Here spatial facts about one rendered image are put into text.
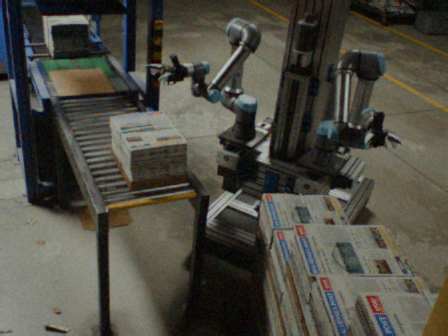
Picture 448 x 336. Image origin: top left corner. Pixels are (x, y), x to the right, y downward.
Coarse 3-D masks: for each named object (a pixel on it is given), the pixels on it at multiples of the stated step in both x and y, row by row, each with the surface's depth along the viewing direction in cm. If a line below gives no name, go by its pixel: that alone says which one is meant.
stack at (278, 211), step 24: (264, 216) 253; (288, 216) 244; (312, 216) 246; (336, 216) 248; (264, 240) 253; (288, 240) 228; (264, 264) 250; (264, 288) 246; (288, 288) 207; (264, 312) 247; (288, 312) 206
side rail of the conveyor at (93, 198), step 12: (60, 108) 326; (60, 120) 312; (60, 132) 314; (72, 132) 300; (72, 144) 288; (72, 156) 283; (72, 168) 289; (84, 168) 268; (84, 180) 259; (84, 192) 262; (96, 192) 251; (96, 204) 242; (96, 216) 240; (108, 216) 240; (96, 228) 245; (108, 228) 243
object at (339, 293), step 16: (320, 288) 169; (336, 288) 169; (352, 288) 170; (368, 288) 171; (384, 288) 172; (400, 288) 172; (416, 288) 173; (336, 304) 163; (352, 304) 164; (336, 320) 157
